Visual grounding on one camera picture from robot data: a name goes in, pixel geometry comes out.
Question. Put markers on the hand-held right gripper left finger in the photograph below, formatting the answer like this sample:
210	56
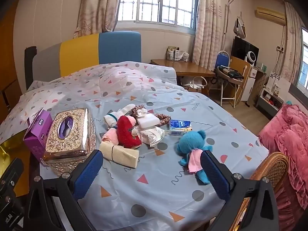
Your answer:
87	173

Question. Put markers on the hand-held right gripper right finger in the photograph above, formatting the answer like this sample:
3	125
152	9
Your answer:
215	175

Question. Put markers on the blue tissue pack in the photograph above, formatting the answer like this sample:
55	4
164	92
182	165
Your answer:
180	124

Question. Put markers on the white sock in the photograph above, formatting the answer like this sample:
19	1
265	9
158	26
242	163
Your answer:
120	115

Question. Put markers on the white sponge block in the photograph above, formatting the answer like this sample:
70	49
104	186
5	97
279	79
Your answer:
149	121

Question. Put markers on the cream folded cloth bundle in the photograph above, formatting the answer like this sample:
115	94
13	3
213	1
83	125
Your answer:
120	154

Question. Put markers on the ornate gold tissue box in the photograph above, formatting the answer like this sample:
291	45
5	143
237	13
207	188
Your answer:
69	139

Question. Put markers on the blue teddy bear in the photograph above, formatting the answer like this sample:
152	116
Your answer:
190	144

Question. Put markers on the small tube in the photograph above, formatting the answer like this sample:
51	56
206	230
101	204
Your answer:
179	132

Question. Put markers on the red heart plush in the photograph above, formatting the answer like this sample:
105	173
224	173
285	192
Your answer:
126	132

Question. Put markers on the wicker chair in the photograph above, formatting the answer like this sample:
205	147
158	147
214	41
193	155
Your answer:
272	170

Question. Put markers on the purple cardboard box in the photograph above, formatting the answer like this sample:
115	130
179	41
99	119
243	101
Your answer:
38	134

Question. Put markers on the patterned bedsheet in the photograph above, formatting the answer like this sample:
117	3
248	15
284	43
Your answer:
154	192

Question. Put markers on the clear plastic packet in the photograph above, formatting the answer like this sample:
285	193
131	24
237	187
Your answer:
155	136

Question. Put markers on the white fabric flower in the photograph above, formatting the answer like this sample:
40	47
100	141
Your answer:
142	112

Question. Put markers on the pink ruffled bedding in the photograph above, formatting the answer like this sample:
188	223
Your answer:
288	139

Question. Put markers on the grey low shelf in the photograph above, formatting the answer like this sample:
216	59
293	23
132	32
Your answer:
269	103

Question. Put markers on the white bag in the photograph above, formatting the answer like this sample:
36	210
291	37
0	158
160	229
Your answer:
195	85

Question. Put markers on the white cabinet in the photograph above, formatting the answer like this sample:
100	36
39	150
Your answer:
247	84

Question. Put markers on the wooden desk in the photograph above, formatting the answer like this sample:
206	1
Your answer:
190	67

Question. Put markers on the white butterfly print box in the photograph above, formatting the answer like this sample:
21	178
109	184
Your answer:
279	83

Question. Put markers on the wooden board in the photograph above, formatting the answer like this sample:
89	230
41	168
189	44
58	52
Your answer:
243	65

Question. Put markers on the blue metal chair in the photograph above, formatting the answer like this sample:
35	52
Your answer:
222	59

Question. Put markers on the grey yellow blue headboard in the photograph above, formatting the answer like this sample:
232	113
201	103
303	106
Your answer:
79	53

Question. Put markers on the white fan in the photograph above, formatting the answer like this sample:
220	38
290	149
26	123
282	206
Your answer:
250	57

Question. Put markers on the boxes on desk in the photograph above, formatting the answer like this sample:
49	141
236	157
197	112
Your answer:
176	54

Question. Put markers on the black television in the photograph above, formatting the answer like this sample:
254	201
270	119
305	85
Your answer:
240	48

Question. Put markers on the wooden wardrobe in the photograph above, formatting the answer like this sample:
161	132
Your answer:
7	60

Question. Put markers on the side window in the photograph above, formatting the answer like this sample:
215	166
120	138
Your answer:
303	62

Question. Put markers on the hanging beige bag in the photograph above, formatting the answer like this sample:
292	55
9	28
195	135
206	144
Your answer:
240	30

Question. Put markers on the metal clothes pole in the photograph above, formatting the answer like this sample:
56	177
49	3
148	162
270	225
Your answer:
226	24

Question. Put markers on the beige patterned curtain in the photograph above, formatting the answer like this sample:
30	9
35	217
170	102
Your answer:
292	43
96	7
209	21

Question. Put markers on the barred window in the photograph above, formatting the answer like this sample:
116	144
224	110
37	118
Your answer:
158	2

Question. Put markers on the wall air conditioner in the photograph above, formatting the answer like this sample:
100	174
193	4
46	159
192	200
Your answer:
270	14

